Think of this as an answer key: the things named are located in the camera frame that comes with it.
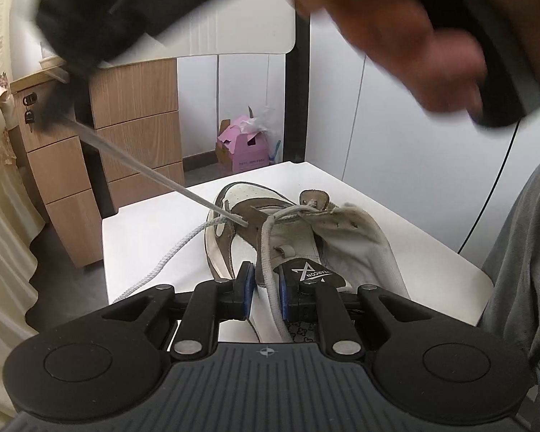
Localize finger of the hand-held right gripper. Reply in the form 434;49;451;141
38;49;104;129

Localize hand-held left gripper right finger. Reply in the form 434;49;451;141
276;271;433;357

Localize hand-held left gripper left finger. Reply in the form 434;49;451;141
104;261;256;356

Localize white shoelace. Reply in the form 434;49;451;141
65;117;325;338

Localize white and brown shoe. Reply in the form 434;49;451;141
204;181;412;345

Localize person's right hand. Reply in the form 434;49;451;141
292;0;489;115

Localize cabinet keys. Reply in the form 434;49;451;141
22;92;37;133

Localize wooden bedside cabinet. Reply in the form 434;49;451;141
9;56;185;266

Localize pink cardboard box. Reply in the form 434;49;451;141
215;105;282;174

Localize cream bed skirt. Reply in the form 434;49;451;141
0;94;46;415

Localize white chair with black frame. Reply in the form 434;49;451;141
74;0;493;347

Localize black cable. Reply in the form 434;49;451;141
459;119;523;253

